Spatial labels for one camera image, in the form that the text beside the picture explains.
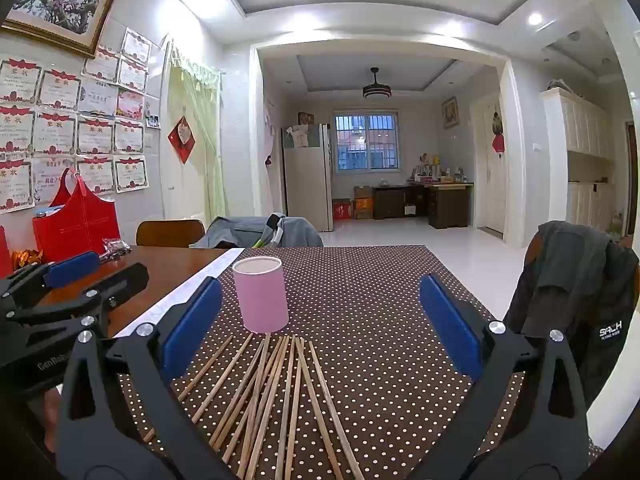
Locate small plastic snack packet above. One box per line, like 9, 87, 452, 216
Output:
100, 239, 132, 260

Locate white underlay cloth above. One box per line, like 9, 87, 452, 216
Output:
115, 247, 246, 338

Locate dark wooden desk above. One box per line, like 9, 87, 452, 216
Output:
372, 182, 473, 229

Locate brown door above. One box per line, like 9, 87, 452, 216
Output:
625, 122, 640, 221

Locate brown polka-dot tablecloth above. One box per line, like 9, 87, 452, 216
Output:
107, 245, 606, 480

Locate red hanging door ornament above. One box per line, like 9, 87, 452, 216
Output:
490, 110, 506, 153

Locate dark grey jacket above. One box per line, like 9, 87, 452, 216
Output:
502, 220, 640, 406

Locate red gift bag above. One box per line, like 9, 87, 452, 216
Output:
32, 167, 122, 266

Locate framed flower painting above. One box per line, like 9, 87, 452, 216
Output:
1, 0, 124, 60

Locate dark ceiling fan lamp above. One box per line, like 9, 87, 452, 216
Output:
362, 67, 392, 100

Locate pale green curtain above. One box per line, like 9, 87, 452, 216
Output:
167, 40, 228, 221

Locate red diamond wall decoration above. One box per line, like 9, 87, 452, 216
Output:
167, 115, 196, 164

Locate barred window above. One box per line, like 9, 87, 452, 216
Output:
334, 109, 401, 173

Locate pink cup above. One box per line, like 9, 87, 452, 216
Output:
232, 256, 290, 334

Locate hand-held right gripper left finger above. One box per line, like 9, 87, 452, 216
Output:
54, 276, 236, 480

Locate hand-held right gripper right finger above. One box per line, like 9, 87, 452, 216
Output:
419, 274, 603, 480

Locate light grey cloth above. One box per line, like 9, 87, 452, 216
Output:
192, 214, 325, 250

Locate white wall cabinet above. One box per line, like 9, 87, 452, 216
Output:
542, 87, 618, 233

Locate clutter of bottles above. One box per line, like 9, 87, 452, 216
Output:
412, 154, 468, 184

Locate pile of wooden chopsticks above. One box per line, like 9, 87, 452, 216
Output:
142, 332, 366, 480

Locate white refrigerator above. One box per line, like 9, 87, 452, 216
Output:
281, 123, 334, 233

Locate wall of award certificates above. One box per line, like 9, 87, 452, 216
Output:
0, 27, 153, 216

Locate gold foil wrappers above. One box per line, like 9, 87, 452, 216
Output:
12, 249, 48, 267

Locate white door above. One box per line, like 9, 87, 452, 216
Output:
472, 95, 506, 233

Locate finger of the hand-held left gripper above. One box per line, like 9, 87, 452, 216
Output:
0, 251, 101, 311
10, 259, 150, 341

